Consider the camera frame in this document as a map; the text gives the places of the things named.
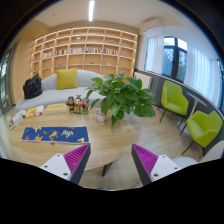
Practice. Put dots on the black bag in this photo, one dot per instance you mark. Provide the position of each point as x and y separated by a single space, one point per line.
32 87

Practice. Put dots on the wooden wall bookshelf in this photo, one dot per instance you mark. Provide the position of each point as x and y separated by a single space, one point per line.
97 49

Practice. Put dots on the yellow and white booklet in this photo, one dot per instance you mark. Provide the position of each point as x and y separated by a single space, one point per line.
35 111

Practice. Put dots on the white sheer curtain right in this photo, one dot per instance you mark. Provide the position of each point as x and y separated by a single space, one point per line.
202 75

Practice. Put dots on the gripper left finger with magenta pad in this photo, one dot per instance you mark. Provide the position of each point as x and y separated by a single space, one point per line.
69 166

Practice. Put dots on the dark framed window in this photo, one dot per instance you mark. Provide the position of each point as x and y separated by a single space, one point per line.
174 58

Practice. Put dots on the ceiling strip light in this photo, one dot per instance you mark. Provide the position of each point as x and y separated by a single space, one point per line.
91 10

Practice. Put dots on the cartoon figurine set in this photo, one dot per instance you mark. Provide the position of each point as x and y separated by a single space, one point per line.
78 105

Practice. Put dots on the blue patterned towel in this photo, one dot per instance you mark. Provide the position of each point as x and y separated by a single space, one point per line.
70 135

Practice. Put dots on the near lime green chair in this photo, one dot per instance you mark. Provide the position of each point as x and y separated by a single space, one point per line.
205 129

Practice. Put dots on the white and red booklet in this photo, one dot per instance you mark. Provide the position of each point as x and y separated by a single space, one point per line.
17 118

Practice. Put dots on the white air conditioner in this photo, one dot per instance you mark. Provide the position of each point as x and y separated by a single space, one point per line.
151 24

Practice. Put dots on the green leafy potted plant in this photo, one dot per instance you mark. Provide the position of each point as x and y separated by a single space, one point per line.
122 95

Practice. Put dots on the light grey sofa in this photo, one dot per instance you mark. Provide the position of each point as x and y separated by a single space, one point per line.
50 94

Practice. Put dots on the far lime green chair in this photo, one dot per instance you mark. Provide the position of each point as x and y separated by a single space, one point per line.
173 100

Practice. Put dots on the lime green chair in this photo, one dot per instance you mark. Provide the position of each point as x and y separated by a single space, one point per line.
173 100
205 129

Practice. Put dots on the round wooden table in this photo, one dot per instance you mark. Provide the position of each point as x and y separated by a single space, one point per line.
108 142

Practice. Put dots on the white sheer curtain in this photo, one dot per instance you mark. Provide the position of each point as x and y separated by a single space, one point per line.
154 54
202 75

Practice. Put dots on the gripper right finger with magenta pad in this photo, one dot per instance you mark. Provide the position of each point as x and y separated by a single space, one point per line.
151 167

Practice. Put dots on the white sheer curtain left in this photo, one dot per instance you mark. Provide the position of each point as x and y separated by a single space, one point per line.
154 54

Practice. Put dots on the small white cup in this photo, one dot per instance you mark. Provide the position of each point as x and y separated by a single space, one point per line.
100 116

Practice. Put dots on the yellow book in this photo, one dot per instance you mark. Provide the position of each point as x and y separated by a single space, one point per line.
56 108

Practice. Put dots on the yellow cushion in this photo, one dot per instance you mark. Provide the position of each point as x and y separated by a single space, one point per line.
67 79

